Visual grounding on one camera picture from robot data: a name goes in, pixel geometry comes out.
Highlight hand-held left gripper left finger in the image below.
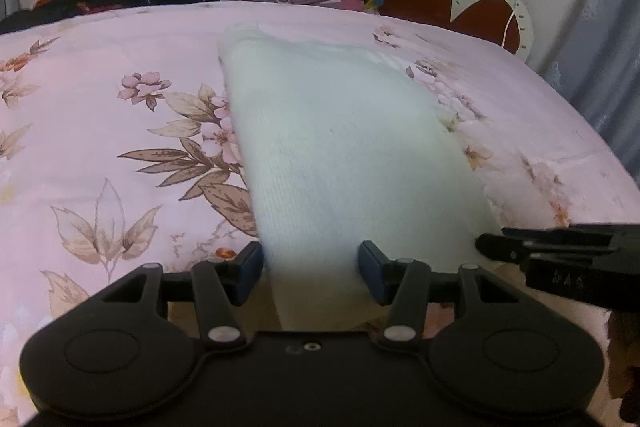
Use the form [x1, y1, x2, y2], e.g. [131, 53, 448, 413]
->
[102, 241, 265, 353]

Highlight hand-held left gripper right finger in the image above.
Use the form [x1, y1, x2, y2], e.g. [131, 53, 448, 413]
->
[358, 240, 521, 353]

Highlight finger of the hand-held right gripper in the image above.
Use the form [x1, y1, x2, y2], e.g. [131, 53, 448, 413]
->
[501, 223, 640, 242]
[475, 233, 618, 264]

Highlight white knit garment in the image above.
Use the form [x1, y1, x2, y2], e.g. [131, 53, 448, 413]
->
[217, 24, 501, 333]

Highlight person's right hand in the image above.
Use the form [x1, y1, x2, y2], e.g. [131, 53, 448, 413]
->
[606, 309, 640, 423]

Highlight pale grey patterned curtain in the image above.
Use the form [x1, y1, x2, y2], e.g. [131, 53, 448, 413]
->
[530, 0, 640, 188]

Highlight pink floral blanket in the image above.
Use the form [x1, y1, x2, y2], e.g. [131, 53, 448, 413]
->
[0, 1, 640, 427]

